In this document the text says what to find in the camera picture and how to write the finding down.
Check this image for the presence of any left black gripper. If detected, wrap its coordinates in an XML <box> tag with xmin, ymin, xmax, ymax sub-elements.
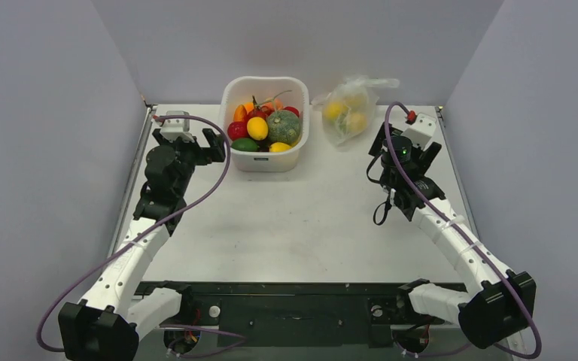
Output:
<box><xmin>154</xmin><ymin>129</ymin><xmax>224</xmax><ymax>196</ymax></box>

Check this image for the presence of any clear plastic bag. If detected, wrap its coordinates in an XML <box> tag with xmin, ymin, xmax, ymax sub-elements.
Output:
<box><xmin>312</xmin><ymin>75</ymin><xmax>400</xmax><ymax>147</ymax></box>

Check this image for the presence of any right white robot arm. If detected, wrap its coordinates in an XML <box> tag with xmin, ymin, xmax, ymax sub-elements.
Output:
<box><xmin>369</xmin><ymin>126</ymin><xmax>537</xmax><ymax>349</ymax></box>

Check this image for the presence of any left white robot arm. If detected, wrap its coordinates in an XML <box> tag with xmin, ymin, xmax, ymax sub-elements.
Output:
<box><xmin>58</xmin><ymin>128</ymin><xmax>227</xmax><ymax>360</ymax></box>

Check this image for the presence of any red apple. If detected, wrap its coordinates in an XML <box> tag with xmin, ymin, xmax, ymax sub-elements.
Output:
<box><xmin>227</xmin><ymin>121</ymin><xmax>248</xmax><ymax>141</ymax></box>

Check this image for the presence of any green lime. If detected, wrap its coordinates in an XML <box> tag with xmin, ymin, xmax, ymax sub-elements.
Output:
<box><xmin>231</xmin><ymin>138</ymin><xmax>259</xmax><ymax>152</ymax></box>

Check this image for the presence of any orange pepper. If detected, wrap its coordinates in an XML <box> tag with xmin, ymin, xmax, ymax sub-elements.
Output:
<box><xmin>233</xmin><ymin>105</ymin><xmax>248</xmax><ymax>123</ymax></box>

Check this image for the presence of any yellow lemon in basket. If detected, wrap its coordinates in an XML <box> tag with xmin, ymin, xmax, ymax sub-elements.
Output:
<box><xmin>247</xmin><ymin>117</ymin><xmax>269</xmax><ymax>141</ymax></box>

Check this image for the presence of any yellow lemon at front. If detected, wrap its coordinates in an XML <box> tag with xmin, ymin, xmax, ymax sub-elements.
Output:
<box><xmin>269</xmin><ymin>142</ymin><xmax>292</xmax><ymax>153</ymax></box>

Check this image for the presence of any green cantaloupe melon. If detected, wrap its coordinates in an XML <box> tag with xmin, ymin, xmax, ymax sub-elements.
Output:
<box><xmin>266</xmin><ymin>110</ymin><xmax>302</xmax><ymax>145</ymax></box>

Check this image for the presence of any red tomato at back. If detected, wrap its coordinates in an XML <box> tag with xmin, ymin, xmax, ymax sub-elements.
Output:
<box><xmin>284</xmin><ymin>106</ymin><xmax>300</xmax><ymax>117</ymax></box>

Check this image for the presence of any white plastic basket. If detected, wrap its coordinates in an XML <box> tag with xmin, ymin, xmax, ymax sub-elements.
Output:
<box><xmin>220</xmin><ymin>76</ymin><xmax>310</xmax><ymax>172</ymax></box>

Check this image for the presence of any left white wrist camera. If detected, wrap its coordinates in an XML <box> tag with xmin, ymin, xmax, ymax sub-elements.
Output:
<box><xmin>160</xmin><ymin>118</ymin><xmax>193</xmax><ymax>143</ymax></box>

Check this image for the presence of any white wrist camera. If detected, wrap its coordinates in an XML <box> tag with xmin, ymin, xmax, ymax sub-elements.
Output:
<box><xmin>160</xmin><ymin>118</ymin><xmax>193</xmax><ymax>143</ymax></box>
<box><xmin>402</xmin><ymin>113</ymin><xmax>438</xmax><ymax>150</ymax></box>

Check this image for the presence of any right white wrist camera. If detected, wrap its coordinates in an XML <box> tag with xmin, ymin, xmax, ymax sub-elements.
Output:
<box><xmin>402</xmin><ymin>113</ymin><xmax>438</xmax><ymax>150</ymax></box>

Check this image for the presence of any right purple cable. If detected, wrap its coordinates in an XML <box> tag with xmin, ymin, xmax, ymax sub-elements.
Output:
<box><xmin>383</xmin><ymin>102</ymin><xmax>543</xmax><ymax>360</ymax></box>

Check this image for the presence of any purple cable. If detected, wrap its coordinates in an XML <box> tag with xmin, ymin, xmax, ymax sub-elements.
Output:
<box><xmin>383</xmin><ymin>102</ymin><xmax>543</xmax><ymax>360</ymax></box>
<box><xmin>35</xmin><ymin>114</ymin><xmax>232</xmax><ymax>353</ymax></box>

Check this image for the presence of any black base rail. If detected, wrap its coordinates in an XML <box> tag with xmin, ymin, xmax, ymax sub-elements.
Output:
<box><xmin>134</xmin><ymin>281</ymin><xmax>442</xmax><ymax>348</ymax></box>

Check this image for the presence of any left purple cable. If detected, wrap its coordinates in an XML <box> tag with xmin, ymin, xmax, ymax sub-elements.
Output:
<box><xmin>35</xmin><ymin>114</ymin><xmax>232</xmax><ymax>353</ymax></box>

